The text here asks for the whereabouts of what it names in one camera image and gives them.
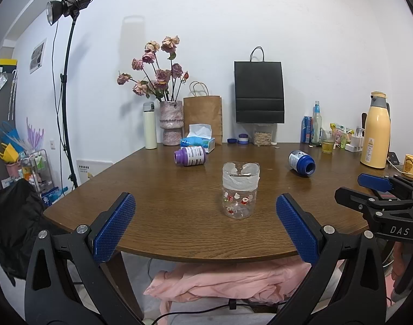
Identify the purple-capped bottle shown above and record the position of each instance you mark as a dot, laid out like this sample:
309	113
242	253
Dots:
191	156

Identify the purple hangers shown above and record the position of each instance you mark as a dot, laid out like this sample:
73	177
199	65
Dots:
35	137

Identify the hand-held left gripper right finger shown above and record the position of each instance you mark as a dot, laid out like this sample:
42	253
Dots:
297	226

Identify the blue drink can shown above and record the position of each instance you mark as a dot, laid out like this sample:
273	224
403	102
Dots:
306	130

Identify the yellow mug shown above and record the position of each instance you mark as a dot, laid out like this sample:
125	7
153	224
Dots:
411	165

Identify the wall poster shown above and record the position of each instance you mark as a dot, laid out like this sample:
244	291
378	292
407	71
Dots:
38	56

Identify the white charger block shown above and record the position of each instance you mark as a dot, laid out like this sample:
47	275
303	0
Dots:
355	144

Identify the clear glass bottle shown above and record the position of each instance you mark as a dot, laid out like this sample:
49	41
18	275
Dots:
316	125

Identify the glass of yellow drink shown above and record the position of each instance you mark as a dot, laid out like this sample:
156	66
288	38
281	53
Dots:
327	145

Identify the dried pink roses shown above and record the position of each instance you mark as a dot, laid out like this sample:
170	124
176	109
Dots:
162	74

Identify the person's right hand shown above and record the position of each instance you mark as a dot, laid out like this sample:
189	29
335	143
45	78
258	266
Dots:
401	260

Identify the blue-capped bottle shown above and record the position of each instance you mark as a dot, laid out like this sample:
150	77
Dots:
299	162

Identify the metal storage cart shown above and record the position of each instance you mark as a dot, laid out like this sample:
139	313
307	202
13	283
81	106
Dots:
37	172

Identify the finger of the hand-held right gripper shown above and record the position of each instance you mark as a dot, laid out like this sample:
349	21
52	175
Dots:
374	182
355	198

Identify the black phone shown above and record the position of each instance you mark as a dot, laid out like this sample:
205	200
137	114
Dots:
393	158

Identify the blue hangers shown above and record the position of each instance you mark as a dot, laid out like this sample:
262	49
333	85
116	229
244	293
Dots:
8	133

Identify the black cloth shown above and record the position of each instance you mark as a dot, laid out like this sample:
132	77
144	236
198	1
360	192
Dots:
16	216

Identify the black studio light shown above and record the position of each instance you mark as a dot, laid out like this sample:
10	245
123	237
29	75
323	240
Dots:
62	6

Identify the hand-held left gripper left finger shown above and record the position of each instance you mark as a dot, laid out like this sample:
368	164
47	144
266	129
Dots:
115	226

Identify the clear plastic cup with print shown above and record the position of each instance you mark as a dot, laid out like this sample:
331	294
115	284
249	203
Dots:
240	193

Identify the pink cloth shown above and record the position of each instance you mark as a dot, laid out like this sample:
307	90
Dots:
226	282

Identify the white labelled box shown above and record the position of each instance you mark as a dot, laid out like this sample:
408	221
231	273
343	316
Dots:
91	167

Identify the white thermos bottle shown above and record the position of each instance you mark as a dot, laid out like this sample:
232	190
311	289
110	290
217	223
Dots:
150	128

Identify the snack packets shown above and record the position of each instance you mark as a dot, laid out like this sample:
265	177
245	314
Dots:
340	132

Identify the black paper bag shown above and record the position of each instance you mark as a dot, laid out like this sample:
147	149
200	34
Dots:
259	91

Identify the brown paper bag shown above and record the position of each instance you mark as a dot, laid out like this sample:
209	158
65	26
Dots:
203	111

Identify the pink marbled vase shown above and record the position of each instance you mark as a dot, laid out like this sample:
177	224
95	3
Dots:
171	122

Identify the clear jar of grains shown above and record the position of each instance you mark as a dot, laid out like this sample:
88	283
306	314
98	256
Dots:
262	137

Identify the blue tissue box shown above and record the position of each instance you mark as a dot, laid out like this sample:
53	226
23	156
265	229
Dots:
198	140

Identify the yellow thermos jug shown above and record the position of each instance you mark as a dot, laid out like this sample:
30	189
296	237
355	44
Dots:
375	135

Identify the small white and blue jar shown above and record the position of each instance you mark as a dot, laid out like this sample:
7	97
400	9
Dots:
243	139

